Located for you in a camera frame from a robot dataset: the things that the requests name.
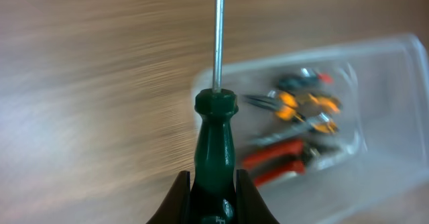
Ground silver socket wrench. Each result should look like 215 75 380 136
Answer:
250 113 332 146

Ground orange black pliers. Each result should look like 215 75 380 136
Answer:
244 91 343 123

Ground clear plastic container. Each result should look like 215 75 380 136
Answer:
190 32 429 224

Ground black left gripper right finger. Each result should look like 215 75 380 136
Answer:
236 169 280 224

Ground green handled screwdriver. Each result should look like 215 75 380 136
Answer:
190 0 238 223

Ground black red screwdriver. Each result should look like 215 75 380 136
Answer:
276 68 333 91

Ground red handled snips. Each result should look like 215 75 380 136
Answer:
241 138 343 188

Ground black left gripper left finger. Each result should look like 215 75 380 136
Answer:
147 170 190 224

